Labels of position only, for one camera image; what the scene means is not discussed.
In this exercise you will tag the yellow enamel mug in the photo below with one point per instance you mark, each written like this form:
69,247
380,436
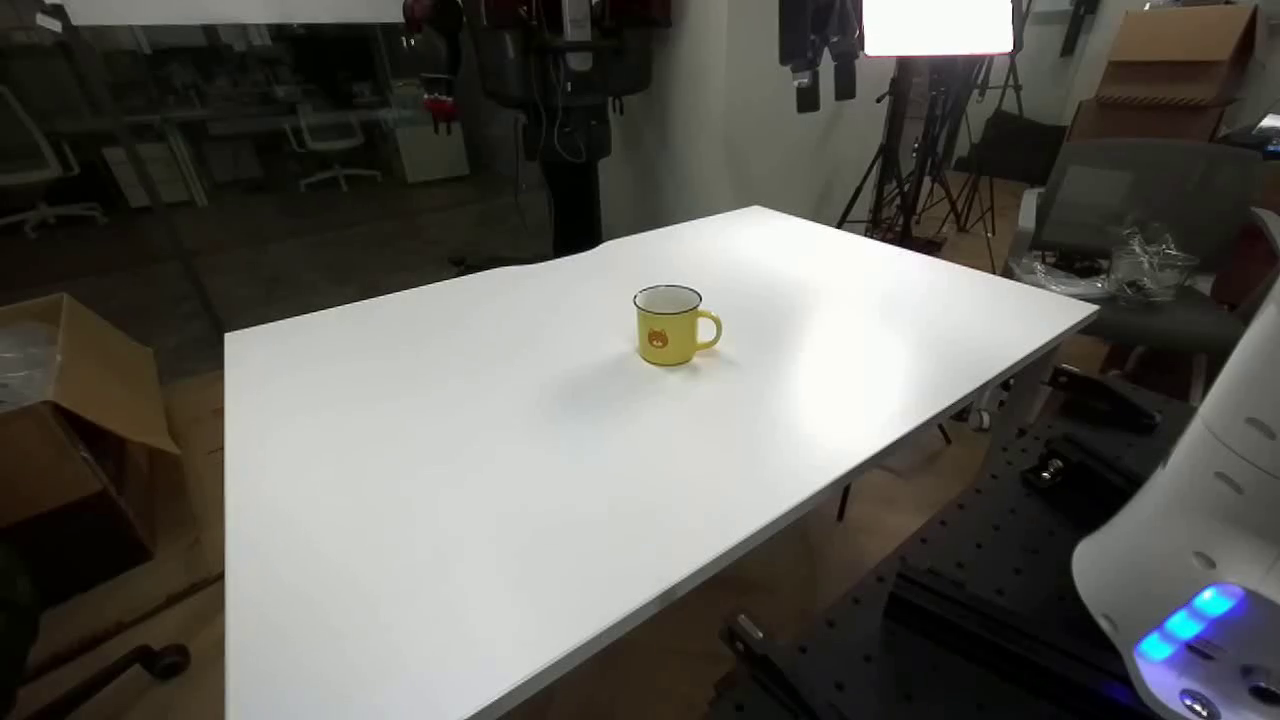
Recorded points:
673,324

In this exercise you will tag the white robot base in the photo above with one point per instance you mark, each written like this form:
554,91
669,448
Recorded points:
1187,576

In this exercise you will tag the black light tripod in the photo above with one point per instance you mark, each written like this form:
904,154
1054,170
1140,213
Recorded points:
924,109

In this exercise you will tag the white office chair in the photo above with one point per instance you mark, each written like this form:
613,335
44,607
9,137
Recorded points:
330,137

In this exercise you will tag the studio softbox light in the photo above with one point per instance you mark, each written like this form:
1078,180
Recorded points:
939,26

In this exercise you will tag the black perforated mounting board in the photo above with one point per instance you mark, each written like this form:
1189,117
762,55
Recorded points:
973,619

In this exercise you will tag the grey office chair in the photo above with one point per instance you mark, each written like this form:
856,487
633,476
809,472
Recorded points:
1140,230

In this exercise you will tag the brown cardboard box left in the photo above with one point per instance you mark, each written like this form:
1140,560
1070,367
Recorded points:
80,424

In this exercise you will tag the cardboard box top right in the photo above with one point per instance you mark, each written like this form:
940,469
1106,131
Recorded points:
1169,75

